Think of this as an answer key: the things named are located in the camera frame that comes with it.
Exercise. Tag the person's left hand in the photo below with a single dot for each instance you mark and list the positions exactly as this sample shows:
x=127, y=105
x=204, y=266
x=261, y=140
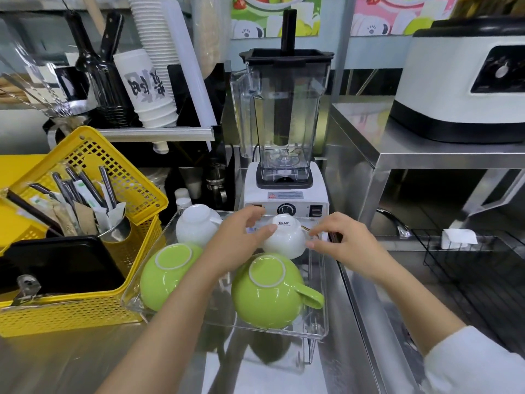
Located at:
x=233, y=242

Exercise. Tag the person's right hand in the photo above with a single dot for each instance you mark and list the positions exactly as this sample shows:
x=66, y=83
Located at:
x=352, y=246

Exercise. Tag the person's right thumb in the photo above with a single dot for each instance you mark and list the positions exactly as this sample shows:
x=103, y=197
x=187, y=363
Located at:
x=319, y=244

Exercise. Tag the person's left thumb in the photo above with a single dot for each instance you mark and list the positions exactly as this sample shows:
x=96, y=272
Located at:
x=264, y=232

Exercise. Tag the small white ceramic cup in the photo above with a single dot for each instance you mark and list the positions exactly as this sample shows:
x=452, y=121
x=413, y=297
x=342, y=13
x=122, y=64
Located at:
x=287, y=237
x=197, y=225

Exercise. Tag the person's left forearm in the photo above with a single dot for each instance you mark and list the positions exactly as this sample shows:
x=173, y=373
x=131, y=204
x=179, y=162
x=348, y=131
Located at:
x=172, y=324

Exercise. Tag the person's right forearm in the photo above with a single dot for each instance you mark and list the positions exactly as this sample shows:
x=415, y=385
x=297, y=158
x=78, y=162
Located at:
x=430, y=324

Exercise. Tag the white blender base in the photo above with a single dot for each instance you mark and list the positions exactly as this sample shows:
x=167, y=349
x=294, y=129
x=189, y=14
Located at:
x=287, y=201

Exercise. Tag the green ceramic cup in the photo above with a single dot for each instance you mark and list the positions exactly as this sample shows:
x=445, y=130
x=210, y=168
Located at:
x=164, y=274
x=266, y=295

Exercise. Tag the steel measuring jigger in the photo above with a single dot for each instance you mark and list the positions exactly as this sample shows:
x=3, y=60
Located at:
x=216, y=180

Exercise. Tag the clear plastic tray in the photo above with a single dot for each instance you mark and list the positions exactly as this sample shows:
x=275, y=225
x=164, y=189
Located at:
x=311, y=320

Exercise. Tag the steel faucet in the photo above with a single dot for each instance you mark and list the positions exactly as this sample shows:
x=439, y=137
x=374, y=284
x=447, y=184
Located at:
x=393, y=221

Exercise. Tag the small white-capped bottle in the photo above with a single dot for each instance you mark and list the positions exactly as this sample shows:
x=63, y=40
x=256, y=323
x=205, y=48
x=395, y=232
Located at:
x=182, y=198

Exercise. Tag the clear blender jar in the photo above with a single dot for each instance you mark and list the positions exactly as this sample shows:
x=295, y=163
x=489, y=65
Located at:
x=283, y=118

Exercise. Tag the white folded cloth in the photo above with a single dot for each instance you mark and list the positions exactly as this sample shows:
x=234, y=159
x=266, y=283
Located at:
x=457, y=237

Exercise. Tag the stainless steel shelf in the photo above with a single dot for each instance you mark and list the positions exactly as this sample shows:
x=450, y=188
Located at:
x=430, y=155

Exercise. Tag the steel cutlery holder cup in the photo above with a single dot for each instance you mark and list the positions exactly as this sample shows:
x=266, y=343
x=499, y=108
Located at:
x=117, y=231

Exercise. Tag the yellow plastic basket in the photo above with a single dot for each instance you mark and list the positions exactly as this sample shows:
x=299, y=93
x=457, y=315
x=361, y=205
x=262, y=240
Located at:
x=102, y=159

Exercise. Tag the stack of printed white cups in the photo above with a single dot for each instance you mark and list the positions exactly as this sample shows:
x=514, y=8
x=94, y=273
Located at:
x=145, y=90

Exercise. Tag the bundle of spoons and straws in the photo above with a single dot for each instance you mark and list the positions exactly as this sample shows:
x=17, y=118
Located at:
x=82, y=196

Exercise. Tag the white cutting board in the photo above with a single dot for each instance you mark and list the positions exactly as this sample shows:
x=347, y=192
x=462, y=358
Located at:
x=188, y=61

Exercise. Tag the black blender tamper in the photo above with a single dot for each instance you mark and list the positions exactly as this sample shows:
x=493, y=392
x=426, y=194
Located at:
x=288, y=30

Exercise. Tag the black plastic tray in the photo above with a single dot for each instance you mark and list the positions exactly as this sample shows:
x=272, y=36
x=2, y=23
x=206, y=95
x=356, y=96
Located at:
x=61, y=262

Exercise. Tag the white and black machine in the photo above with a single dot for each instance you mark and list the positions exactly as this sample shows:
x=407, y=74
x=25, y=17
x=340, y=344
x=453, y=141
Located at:
x=451, y=77

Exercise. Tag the green fruit poster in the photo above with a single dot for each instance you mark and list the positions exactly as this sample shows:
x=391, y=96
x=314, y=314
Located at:
x=274, y=16

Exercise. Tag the stack of white paper cups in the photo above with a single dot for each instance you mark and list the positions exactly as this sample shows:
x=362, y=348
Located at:
x=154, y=28

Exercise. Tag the pink fruit poster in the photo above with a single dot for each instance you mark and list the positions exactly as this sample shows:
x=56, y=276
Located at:
x=393, y=14

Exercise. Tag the metal clip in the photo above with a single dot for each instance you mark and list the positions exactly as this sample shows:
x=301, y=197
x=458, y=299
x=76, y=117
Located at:
x=25, y=288

